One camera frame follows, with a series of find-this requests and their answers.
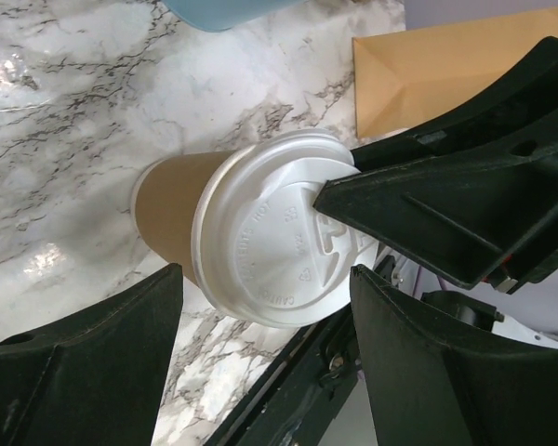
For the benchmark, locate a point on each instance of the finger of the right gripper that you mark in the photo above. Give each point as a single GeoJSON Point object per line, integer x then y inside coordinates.
{"type": "Point", "coordinates": [471, 195]}

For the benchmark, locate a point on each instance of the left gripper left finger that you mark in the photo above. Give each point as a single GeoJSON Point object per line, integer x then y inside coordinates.
{"type": "Point", "coordinates": [95, 377]}

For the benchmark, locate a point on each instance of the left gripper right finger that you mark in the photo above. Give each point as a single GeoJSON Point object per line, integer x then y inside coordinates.
{"type": "Point", "coordinates": [435, 380]}

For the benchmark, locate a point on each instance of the brown paper coffee cup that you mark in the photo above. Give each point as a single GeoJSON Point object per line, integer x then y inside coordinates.
{"type": "Point", "coordinates": [187, 208]}

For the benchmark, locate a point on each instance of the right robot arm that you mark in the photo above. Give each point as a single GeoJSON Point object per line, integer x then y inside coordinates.
{"type": "Point", "coordinates": [493, 316]}

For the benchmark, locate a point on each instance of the brown paper bag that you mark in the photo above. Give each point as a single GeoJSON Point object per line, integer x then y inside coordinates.
{"type": "Point", "coordinates": [407, 78]}

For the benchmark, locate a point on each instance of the blue plastic cup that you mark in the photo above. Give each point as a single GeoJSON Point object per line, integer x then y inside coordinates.
{"type": "Point", "coordinates": [222, 15]}

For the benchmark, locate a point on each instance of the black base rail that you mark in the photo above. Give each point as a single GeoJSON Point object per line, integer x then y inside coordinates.
{"type": "Point", "coordinates": [298, 396]}

